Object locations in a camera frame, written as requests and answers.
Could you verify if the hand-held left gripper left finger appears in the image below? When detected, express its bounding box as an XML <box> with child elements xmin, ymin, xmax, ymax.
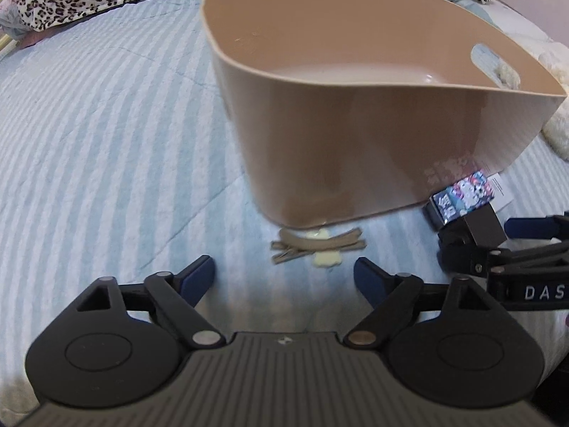
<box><xmin>67</xmin><ymin>255</ymin><xmax>225</xmax><ymax>349</ymax></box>

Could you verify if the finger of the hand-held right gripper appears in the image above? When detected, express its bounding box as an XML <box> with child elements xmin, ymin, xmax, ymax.
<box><xmin>437</xmin><ymin>227</ymin><xmax>569</xmax><ymax>274</ymax></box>
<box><xmin>504</xmin><ymin>214</ymin><xmax>569</xmax><ymax>239</ymax></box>

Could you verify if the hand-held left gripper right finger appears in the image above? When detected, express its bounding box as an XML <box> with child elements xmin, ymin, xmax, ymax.
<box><xmin>347</xmin><ymin>257</ymin><xmax>501</xmax><ymax>348</ymax></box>

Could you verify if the white paper leaflet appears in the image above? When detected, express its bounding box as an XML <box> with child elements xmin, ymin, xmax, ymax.
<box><xmin>488</xmin><ymin>173</ymin><xmax>515</xmax><ymax>212</ymax></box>

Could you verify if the small black cartoon-print box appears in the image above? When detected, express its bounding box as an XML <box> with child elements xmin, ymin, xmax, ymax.
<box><xmin>426</xmin><ymin>169</ymin><xmax>506</xmax><ymax>249</ymax></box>

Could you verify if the light blue striped bed cover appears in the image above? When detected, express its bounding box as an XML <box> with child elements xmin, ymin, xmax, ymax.
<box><xmin>0</xmin><ymin>0</ymin><xmax>569</xmax><ymax>414</ymax></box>

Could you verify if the white fluffy plush toy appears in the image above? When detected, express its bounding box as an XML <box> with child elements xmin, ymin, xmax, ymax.
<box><xmin>493</xmin><ymin>51</ymin><xmax>569</xmax><ymax>162</ymax></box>

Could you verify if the brown ribbon hair clip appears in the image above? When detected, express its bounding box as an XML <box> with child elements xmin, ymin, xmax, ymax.
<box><xmin>270</xmin><ymin>227</ymin><xmax>368</xmax><ymax>265</ymax></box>

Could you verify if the beige plastic storage tub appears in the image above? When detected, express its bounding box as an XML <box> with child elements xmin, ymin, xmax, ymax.
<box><xmin>200</xmin><ymin>0</ymin><xmax>568</xmax><ymax>228</ymax></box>

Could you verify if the white quilted bedding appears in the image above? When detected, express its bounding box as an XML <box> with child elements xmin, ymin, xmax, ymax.
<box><xmin>462</xmin><ymin>0</ymin><xmax>569</xmax><ymax>60</ymax></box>

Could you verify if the cream flower hair clip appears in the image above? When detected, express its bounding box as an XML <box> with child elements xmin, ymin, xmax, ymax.
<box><xmin>307</xmin><ymin>228</ymin><xmax>342</xmax><ymax>270</ymax></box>

